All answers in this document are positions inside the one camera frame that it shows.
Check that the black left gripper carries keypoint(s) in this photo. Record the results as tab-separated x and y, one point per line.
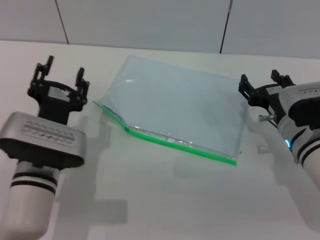
58	101

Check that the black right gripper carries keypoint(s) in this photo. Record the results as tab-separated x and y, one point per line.
266	97

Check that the transparent green-zip document bag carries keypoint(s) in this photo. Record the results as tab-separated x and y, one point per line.
175	105

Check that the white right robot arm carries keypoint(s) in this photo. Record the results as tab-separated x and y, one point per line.
308	160

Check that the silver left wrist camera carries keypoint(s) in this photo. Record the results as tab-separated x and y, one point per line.
45	135

